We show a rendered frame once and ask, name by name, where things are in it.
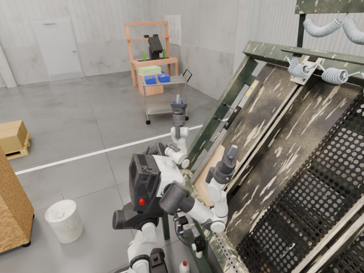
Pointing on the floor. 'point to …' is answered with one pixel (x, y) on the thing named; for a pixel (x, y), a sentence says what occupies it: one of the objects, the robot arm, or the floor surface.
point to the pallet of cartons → (14, 138)
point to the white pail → (65, 220)
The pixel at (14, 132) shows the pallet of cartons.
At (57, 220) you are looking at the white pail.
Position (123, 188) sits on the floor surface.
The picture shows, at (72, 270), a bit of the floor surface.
